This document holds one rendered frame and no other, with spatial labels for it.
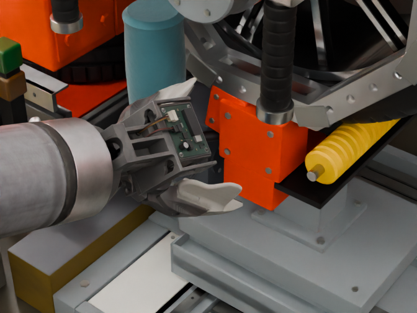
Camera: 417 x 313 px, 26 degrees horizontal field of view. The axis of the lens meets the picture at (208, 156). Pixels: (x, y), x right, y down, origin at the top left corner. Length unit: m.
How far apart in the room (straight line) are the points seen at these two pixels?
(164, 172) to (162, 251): 1.03
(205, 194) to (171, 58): 0.43
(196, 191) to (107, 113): 1.03
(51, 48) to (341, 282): 0.64
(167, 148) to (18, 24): 0.82
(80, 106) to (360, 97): 0.84
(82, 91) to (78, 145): 1.24
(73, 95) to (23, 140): 1.25
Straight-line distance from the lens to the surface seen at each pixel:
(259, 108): 1.04
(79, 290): 1.79
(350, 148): 1.39
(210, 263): 1.73
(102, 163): 0.76
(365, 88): 1.24
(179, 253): 1.74
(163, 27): 1.27
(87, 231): 1.83
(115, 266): 1.83
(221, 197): 0.90
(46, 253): 1.80
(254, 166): 1.42
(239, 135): 1.41
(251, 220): 1.70
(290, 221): 1.69
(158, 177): 0.83
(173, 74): 1.31
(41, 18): 1.54
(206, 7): 1.14
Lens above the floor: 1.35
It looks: 37 degrees down
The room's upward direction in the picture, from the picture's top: straight up
